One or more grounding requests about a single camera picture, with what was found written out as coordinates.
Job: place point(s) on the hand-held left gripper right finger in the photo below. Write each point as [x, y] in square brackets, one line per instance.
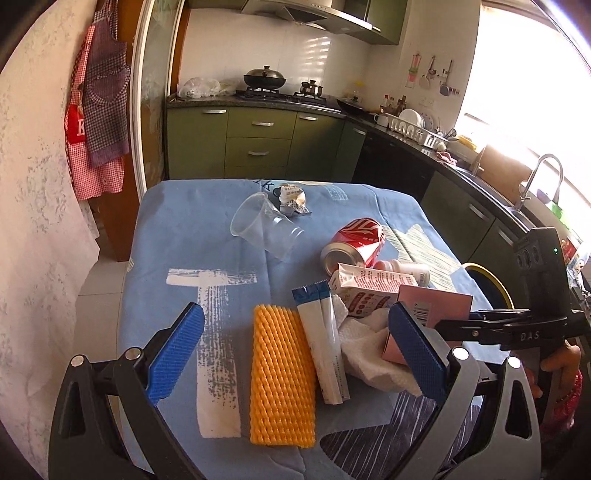
[415, 355]

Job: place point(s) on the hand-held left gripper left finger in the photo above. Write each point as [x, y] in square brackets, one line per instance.
[175, 355]

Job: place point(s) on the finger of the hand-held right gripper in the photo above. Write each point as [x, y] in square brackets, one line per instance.
[503, 314]
[461, 330]

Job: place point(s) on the pink cardboard box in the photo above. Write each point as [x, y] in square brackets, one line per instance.
[434, 300]

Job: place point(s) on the yellow rimmed bin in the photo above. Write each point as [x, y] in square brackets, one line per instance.
[485, 277]

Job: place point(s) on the white paper towel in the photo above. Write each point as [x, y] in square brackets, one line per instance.
[364, 350]

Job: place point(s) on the small white plastic bottle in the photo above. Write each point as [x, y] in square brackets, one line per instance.
[411, 270]

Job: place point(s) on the white red milk carton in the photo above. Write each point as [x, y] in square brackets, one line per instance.
[369, 288]

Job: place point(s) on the blue white sachet stick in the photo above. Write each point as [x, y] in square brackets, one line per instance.
[333, 332]
[311, 341]

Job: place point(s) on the yellow foam fruit net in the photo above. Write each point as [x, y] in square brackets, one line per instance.
[281, 378]

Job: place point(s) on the red soda can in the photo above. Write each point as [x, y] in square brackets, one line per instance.
[360, 235]

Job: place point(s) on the clear plastic cup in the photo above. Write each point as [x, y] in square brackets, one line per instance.
[272, 230]

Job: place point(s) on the white wrapper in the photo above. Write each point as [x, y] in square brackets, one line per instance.
[291, 196]

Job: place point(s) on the person's right hand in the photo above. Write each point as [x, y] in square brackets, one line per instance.
[563, 359]

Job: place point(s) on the red printed packet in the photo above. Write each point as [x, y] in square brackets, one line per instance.
[569, 249]

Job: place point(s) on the green plastic item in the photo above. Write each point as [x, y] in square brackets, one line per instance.
[558, 212]

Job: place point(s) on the steel kitchen sink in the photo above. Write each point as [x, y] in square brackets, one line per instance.
[489, 189]

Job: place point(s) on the steel kitchen faucet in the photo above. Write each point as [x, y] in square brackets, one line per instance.
[558, 168]

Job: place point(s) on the brown cutting board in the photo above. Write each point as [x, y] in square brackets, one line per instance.
[501, 173]

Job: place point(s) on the blue printed tablecloth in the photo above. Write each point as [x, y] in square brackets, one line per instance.
[184, 230]

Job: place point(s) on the pink dish cloth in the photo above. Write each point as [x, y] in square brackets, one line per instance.
[445, 158]

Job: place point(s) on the yellow sponge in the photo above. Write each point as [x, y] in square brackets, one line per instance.
[465, 142]

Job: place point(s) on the red checked apron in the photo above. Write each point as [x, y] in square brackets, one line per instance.
[97, 180]

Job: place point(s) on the black kitchen countertop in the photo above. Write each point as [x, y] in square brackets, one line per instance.
[406, 138]

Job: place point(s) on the white dish rack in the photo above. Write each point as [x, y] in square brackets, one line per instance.
[415, 129]

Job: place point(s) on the bright kitchen window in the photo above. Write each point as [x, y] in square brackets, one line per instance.
[521, 69]

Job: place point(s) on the white mug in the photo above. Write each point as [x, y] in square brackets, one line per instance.
[381, 120]

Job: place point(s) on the green kitchen base cabinets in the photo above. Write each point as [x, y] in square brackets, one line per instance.
[258, 143]

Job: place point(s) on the group of condiment bottles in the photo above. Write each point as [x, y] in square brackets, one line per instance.
[395, 106]

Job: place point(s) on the black frying pan with lid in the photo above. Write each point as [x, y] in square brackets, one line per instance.
[353, 105]

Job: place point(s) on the purple checked apron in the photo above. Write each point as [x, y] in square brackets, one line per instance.
[108, 106]

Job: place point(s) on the glass sliding door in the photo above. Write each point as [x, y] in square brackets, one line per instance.
[154, 92]

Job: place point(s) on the clear plastic bag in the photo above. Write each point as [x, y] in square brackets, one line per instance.
[198, 87]

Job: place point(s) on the black gas stove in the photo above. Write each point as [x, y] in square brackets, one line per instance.
[277, 94]

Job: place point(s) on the small dark pot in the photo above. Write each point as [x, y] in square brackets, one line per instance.
[311, 88]

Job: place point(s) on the black wok with lid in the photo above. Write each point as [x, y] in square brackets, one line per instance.
[265, 76]

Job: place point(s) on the green upper kitchen cabinet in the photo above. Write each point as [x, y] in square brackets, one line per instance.
[383, 21]
[217, 3]

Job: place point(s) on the steel range hood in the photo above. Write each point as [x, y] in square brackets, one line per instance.
[314, 14]

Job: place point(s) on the hanging wall utensils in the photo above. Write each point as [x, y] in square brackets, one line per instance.
[431, 71]

